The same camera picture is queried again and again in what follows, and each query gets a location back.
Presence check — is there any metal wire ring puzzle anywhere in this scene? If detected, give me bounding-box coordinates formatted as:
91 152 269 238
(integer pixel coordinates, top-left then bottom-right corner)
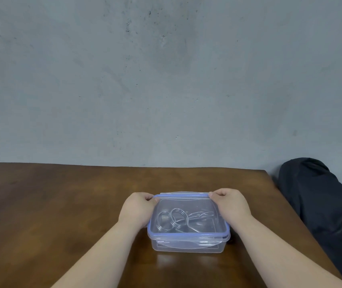
157 208 216 232

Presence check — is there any person's right hand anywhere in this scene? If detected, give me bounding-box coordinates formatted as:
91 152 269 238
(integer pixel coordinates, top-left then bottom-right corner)
208 188 252 228

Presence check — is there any dark blue bag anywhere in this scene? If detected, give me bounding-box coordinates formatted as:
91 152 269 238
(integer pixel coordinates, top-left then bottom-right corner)
278 158 342 282

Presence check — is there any person's left hand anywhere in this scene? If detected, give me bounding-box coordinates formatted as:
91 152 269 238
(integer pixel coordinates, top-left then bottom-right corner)
118 192 160 230

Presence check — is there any person's left forearm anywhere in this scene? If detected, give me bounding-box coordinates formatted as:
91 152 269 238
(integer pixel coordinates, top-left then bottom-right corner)
51 219 147 288

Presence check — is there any clear lid with blue rim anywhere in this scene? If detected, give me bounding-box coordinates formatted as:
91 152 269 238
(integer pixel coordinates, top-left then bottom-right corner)
147 192 231 244

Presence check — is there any clear plastic container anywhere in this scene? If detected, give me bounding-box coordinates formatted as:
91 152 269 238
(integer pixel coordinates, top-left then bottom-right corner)
150 198 228 254

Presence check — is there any person's right forearm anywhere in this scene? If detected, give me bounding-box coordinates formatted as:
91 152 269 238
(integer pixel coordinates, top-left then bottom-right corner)
230 215 342 288

